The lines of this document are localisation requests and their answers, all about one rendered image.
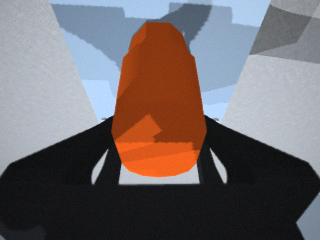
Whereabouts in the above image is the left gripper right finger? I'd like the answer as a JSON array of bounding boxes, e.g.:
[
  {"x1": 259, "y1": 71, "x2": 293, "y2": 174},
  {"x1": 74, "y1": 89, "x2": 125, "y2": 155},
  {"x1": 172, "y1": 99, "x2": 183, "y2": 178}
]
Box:
[{"x1": 196, "y1": 114, "x2": 320, "y2": 223}]

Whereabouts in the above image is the orange peg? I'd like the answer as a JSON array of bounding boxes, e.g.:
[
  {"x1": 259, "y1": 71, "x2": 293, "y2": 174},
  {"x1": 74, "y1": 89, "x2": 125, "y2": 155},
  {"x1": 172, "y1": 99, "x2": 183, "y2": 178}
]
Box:
[{"x1": 111, "y1": 22, "x2": 207, "y2": 177}]

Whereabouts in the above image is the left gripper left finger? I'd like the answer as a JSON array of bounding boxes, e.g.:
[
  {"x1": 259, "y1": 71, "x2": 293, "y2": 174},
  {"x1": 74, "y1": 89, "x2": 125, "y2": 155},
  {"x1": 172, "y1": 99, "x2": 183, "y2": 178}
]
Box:
[{"x1": 0, "y1": 115, "x2": 122, "y2": 184}]

